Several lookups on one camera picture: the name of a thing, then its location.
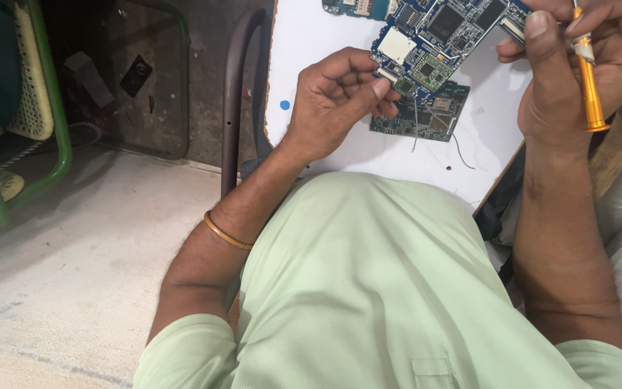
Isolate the teal circuit board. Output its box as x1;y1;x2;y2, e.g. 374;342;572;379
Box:
321;0;399;22

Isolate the brown wooden plank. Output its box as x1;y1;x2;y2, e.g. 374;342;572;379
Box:
589;96;622;202

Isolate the blue circuit board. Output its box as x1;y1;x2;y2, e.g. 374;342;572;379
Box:
369;0;533;102

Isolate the striped rope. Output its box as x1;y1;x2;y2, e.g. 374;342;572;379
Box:
0;121;103;175

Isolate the white laminate desk board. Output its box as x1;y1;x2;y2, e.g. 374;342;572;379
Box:
263;0;533;217

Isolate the brown metal chair tube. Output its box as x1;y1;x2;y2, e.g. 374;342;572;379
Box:
220;6;269;200

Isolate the grey paper scrap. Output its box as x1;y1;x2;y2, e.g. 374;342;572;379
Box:
64;51;115;108

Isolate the black flat plate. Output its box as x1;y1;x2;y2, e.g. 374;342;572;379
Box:
120;54;154;98

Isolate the green chair with woven seat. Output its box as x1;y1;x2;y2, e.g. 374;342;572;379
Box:
0;0;74;229

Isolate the person's right hand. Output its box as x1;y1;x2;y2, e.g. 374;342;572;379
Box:
497;0;622;158

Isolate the light green shirt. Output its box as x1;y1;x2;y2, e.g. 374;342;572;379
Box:
133;172;622;389

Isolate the orange screwdriver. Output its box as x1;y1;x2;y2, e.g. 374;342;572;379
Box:
570;0;610;134

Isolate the thin grey wire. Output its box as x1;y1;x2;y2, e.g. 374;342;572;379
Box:
411;97;420;153
423;103;476;170

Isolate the person's left hand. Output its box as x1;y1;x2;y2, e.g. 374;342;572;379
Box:
283;47;402;163

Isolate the dark green circuit board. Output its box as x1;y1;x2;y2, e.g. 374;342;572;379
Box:
369;81;472;143

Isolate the orange bangle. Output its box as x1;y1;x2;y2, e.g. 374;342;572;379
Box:
203;211;255;251

